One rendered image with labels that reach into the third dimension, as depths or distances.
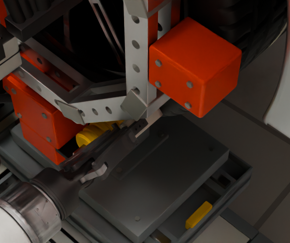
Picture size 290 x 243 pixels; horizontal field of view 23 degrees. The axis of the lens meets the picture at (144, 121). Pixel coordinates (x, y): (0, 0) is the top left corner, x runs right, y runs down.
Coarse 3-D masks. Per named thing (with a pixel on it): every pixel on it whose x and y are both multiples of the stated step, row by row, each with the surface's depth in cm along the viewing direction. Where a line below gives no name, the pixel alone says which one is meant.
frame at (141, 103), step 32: (128, 0) 82; (160, 0) 81; (128, 32) 86; (160, 32) 89; (64, 64) 119; (128, 64) 91; (64, 96) 114; (96, 96) 107; (128, 96) 96; (160, 96) 96
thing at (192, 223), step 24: (0, 144) 167; (24, 168) 160; (240, 168) 162; (216, 192) 156; (240, 192) 164; (72, 216) 155; (96, 216) 155; (192, 216) 151; (216, 216) 160; (96, 240) 154; (120, 240) 151; (168, 240) 148; (192, 240) 156
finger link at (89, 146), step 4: (104, 132) 110; (108, 132) 109; (100, 136) 109; (96, 140) 109; (88, 144) 109; (92, 144) 109; (84, 148) 108; (88, 148) 108; (80, 152) 108; (72, 156) 108; (68, 160) 108; (60, 164) 108; (60, 168) 108
